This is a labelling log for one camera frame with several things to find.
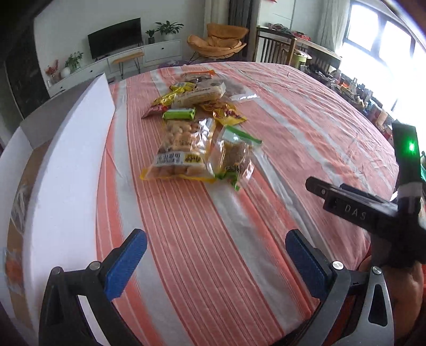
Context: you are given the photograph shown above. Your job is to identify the leafy plant with flowers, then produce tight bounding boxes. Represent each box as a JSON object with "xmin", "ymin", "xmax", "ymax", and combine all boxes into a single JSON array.
[{"xmin": 65, "ymin": 51, "xmax": 84, "ymax": 71}]

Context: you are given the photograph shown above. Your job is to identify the wooden stool hairpin legs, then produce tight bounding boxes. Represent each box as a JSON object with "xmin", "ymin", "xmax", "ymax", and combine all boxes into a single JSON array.
[{"xmin": 112, "ymin": 51, "xmax": 145, "ymax": 79}]

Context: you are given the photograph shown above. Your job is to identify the dark wooden table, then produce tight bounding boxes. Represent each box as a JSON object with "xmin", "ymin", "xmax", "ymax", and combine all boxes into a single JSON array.
[{"xmin": 256, "ymin": 26, "xmax": 342, "ymax": 72}]

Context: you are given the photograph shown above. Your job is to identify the large yellow peanut bag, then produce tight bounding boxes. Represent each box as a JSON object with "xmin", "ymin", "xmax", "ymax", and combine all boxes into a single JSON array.
[{"xmin": 140, "ymin": 117, "xmax": 217, "ymax": 183}]

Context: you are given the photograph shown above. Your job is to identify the window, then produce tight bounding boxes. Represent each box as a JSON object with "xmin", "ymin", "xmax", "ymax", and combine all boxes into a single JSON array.
[{"xmin": 339, "ymin": 0, "xmax": 426, "ymax": 120}]

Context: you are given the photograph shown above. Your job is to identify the long beige wafer packet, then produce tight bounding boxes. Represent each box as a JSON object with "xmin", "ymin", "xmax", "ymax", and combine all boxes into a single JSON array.
[{"xmin": 171, "ymin": 81, "xmax": 227, "ymax": 109}]

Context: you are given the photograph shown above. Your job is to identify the orange topped snack bag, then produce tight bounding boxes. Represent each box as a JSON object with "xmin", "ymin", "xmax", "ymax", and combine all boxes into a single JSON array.
[{"xmin": 181, "ymin": 69, "xmax": 218, "ymax": 83}]

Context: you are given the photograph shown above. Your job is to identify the yellow red candy packet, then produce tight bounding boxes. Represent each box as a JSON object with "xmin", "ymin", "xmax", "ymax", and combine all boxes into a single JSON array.
[{"xmin": 199, "ymin": 101, "xmax": 248, "ymax": 126}]

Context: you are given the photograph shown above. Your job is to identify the clear zip bag brown snacks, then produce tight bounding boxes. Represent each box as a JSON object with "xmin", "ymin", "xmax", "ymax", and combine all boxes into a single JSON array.
[{"xmin": 211, "ymin": 125, "xmax": 263, "ymax": 192}]

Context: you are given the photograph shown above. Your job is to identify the grey curtain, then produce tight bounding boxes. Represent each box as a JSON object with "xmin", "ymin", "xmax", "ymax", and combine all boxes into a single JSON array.
[{"xmin": 228, "ymin": 0, "xmax": 254, "ymax": 26}]

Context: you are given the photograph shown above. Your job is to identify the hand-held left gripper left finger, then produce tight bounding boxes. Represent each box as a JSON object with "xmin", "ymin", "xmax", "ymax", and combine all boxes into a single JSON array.
[{"xmin": 38, "ymin": 228, "xmax": 148, "ymax": 346}]

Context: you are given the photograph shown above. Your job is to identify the white curtain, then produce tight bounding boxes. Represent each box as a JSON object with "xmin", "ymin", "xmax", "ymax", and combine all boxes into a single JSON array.
[{"xmin": 316, "ymin": 0, "xmax": 351, "ymax": 53}]

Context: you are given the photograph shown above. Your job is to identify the clear bag dark snacks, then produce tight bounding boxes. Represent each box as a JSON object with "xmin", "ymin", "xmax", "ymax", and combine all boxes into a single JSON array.
[{"xmin": 222, "ymin": 80, "xmax": 260, "ymax": 102}]

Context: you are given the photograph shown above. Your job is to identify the red flower bouquet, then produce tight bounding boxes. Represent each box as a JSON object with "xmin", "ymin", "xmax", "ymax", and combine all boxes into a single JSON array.
[{"xmin": 45, "ymin": 60, "xmax": 60, "ymax": 84}]

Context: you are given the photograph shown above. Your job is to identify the striped orange tablecloth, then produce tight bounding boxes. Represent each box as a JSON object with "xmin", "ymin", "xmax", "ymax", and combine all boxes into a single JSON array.
[{"xmin": 95, "ymin": 61, "xmax": 400, "ymax": 346}]

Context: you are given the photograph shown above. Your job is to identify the clutter of small items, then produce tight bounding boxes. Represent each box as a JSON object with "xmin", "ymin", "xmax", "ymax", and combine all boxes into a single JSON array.
[{"xmin": 308, "ymin": 61, "xmax": 402, "ymax": 137}]

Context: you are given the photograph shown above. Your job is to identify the red yellow snack packet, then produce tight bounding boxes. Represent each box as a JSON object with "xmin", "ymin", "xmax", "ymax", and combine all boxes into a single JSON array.
[{"xmin": 141, "ymin": 104, "xmax": 170, "ymax": 119}]

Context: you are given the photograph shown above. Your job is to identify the person's right hand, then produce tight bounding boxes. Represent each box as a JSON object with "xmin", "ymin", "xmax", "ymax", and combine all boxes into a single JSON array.
[{"xmin": 358, "ymin": 256, "xmax": 426, "ymax": 340}]

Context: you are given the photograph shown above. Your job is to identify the yellow packet green label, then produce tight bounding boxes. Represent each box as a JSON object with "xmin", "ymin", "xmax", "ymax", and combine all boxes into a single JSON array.
[{"xmin": 170, "ymin": 81, "xmax": 197, "ymax": 93}]

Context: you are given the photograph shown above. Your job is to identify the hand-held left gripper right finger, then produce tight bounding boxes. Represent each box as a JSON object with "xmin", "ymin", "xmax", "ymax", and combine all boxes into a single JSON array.
[{"xmin": 285, "ymin": 229, "xmax": 395, "ymax": 346}]

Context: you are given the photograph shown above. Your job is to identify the large green potted plant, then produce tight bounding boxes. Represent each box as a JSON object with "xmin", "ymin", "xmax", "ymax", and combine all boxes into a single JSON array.
[{"xmin": 155, "ymin": 20, "xmax": 184, "ymax": 41}]

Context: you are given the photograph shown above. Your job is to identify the yellow green stool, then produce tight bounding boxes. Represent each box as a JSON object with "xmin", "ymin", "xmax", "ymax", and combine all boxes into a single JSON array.
[{"xmin": 292, "ymin": 53, "xmax": 313, "ymax": 68}]

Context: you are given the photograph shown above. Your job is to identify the white television cabinet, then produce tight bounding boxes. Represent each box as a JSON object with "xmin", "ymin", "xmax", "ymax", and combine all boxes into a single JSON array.
[{"xmin": 47, "ymin": 40, "xmax": 182, "ymax": 98}]

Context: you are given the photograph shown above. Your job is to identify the gold yellow snack packet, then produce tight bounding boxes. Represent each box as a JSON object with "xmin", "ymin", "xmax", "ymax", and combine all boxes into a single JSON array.
[{"xmin": 151, "ymin": 92, "xmax": 178, "ymax": 108}]

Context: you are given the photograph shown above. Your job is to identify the orange clear snack packet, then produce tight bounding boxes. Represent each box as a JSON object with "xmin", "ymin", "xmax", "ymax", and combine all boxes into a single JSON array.
[{"xmin": 2, "ymin": 249, "xmax": 24, "ymax": 294}]

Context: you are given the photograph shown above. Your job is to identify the orange lounge chair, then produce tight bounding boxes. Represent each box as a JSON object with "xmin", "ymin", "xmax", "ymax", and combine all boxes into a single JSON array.
[{"xmin": 186, "ymin": 23, "xmax": 249, "ymax": 62}]

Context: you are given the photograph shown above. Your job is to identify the green bar packet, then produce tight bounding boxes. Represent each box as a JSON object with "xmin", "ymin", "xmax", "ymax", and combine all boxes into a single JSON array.
[{"xmin": 162, "ymin": 107, "xmax": 196, "ymax": 121}]

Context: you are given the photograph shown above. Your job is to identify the black television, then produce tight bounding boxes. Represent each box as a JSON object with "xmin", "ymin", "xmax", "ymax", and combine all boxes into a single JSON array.
[{"xmin": 87, "ymin": 18, "xmax": 142, "ymax": 60}]

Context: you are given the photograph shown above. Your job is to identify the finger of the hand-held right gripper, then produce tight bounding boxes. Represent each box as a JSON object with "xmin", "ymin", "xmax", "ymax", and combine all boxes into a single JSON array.
[
  {"xmin": 339, "ymin": 184, "xmax": 396, "ymax": 208},
  {"xmin": 305, "ymin": 177, "xmax": 398, "ymax": 231}
]

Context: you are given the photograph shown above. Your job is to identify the white foam box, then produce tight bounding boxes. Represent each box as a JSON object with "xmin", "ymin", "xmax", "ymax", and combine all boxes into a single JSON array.
[{"xmin": 0, "ymin": 73, "xmax": 117, "ymax": 346}]

